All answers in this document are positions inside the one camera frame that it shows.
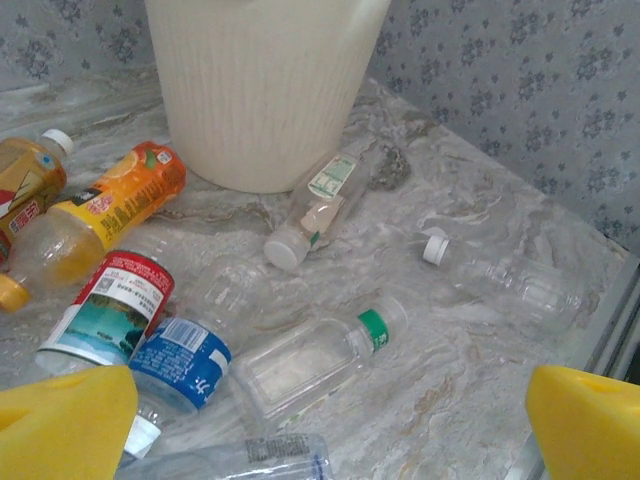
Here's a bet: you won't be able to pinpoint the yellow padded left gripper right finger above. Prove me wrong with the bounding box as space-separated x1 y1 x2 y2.
525 364 640 480

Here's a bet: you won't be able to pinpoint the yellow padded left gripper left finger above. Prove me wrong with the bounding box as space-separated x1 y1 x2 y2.
0 364 140 480

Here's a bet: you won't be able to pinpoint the clear bottle red scenic label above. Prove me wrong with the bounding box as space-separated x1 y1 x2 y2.
34 244 176 376

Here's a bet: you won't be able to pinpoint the clear bottle blue label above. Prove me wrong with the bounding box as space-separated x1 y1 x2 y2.
122 254 274 459

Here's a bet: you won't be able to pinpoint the clear bottle white cap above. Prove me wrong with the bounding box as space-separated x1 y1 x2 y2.
422 227 591 341

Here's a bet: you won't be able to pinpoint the clear bottle blue cap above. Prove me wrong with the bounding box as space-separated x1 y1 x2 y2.
117 433 334 480

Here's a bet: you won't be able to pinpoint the orange juice bottle orange label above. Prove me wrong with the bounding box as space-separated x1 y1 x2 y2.
0 141 189 314

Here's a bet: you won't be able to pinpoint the tea bottle red yellow label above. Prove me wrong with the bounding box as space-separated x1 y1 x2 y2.
0 128 75 271

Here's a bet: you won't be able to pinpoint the square clear bottle green band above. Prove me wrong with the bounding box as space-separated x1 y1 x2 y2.
229 294 409 421

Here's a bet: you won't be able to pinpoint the clear bottle white green label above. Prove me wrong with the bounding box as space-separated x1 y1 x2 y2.
263 149 369 271

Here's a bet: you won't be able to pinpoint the cream plastic bin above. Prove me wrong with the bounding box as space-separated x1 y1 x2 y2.
143 0 391 194

